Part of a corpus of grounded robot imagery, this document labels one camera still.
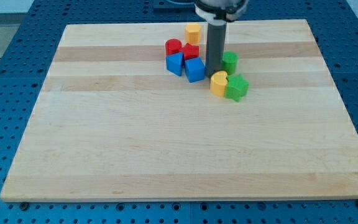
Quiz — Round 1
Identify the yellow heart block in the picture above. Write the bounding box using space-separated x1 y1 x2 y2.
210 70 228 97

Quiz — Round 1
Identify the red star block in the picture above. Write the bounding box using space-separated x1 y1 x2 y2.
180 44 200 60

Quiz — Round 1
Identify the blue triangle block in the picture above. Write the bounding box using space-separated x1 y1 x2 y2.
165 52 183 77

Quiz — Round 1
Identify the green star block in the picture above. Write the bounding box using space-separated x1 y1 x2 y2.
224 74 250 102

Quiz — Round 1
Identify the green cylinder block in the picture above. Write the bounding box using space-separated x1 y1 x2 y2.
222 51 239 75

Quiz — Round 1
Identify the red cylinder block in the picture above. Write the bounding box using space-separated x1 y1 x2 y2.
165 39 182 56

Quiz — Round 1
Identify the black white robot end flange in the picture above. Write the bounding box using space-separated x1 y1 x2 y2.
194 0 249 22

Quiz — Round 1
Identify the blue cube block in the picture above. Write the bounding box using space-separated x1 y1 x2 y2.
185 57 205 83

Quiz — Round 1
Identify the yellow hexagon block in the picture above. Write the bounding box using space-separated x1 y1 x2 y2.
185 23 201 44

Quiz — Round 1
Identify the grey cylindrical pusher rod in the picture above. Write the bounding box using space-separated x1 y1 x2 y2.
205 22 227 78

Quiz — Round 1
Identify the wooden board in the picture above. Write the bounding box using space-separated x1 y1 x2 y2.
0 19 358 202

